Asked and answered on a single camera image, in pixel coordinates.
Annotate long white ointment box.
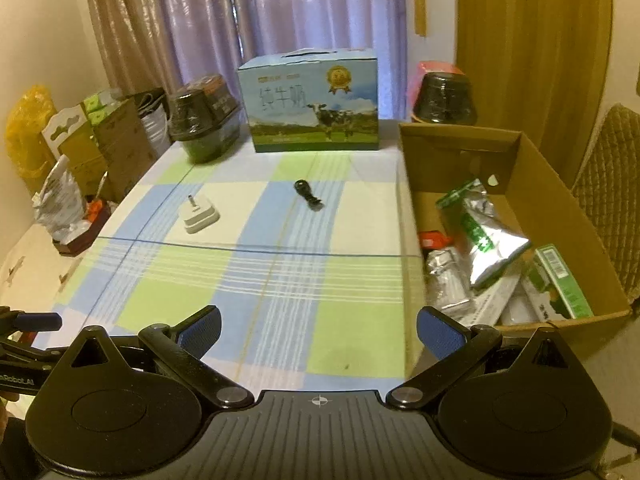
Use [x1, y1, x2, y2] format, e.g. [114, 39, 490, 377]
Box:
[461, 261, 524, 327]

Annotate clear plastic bag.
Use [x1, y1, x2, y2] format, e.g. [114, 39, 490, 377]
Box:
[424, 247, 474, 321]

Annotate silver foil pouch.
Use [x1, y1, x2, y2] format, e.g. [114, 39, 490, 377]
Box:
[436, 179, 530, 290]

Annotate red sachet packet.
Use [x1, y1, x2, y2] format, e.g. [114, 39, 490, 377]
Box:
[418, 230, 454, 252]

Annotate green white small box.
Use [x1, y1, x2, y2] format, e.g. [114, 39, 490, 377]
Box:
[522, 244, 593, 322]

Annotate small black clip object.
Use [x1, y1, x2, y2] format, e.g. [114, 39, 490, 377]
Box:
[294, 179, 323, 211]

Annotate white power adapter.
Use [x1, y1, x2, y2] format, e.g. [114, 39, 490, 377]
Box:
[179, 195, 220, 234]

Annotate brown tray with items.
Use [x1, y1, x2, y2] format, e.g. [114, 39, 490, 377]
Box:
[52, 198, 111, 257]

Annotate checkered tablecloth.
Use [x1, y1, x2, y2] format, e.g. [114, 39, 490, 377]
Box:
[36, 120, 422, 392]

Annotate white plastic bag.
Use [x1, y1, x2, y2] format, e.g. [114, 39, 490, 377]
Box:
[32, 155, 87, 242]

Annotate large brown cardboard box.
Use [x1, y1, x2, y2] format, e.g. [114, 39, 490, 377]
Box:
[397, 121, 633, 346]

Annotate stacked cardboard boxes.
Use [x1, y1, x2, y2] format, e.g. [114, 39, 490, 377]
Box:
[42, 99, 160, 203]

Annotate quilted brown chair cushion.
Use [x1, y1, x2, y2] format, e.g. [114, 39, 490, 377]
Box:
[573, 104, 639, 302]

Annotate dark bowl package left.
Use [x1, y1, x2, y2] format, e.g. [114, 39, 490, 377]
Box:
[169, 74, 241, 164]

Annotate dark bowl package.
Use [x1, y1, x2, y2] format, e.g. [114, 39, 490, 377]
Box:
[169, 74, 241, 164]
[408, 61, 477, 126]

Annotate dark bowl package right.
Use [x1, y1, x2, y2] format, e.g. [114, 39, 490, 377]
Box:
[408, 61, 477, 126]

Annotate yellow plastic bag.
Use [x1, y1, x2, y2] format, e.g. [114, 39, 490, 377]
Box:
[4, 84, 56, 195]

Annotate blue milk carton box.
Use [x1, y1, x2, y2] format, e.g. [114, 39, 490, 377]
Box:
[238, 48, 380, 153]

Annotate wooden door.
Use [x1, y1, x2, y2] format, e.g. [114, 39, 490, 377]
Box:
[456, 0, 613, 185]

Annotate purple curtain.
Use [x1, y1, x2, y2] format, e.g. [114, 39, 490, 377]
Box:
[88, 0, 407, 118]

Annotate wooden wall hook strip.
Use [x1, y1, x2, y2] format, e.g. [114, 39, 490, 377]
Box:
[413, 0, 427, 38]

